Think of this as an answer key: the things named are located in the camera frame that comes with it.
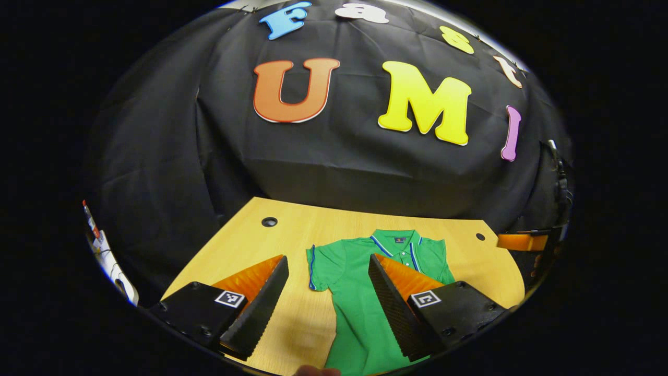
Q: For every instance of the red capped bottle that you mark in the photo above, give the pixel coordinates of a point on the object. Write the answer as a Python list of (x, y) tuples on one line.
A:
[(91, 220)]

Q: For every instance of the dark computer mouse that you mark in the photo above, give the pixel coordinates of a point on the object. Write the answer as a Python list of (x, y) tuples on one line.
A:
[(121, 287)]

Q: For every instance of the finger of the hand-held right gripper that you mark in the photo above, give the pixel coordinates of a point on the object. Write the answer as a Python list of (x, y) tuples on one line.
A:
[(522, 242)]

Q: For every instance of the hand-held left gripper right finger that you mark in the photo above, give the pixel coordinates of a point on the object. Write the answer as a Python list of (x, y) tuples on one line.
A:
[(394, 308)]

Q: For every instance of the black backdrop cloth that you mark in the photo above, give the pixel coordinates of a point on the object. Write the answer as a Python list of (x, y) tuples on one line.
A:
[(339, 162)]

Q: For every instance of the green T-shirt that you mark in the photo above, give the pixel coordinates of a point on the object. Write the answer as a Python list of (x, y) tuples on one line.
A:
[(355, 292)]

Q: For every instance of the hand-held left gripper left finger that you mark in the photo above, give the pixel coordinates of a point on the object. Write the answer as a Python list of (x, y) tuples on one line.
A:
[(261, 308)]

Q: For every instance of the white side desk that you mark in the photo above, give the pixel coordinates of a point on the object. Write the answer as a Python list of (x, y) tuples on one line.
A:
[(112, 266)]

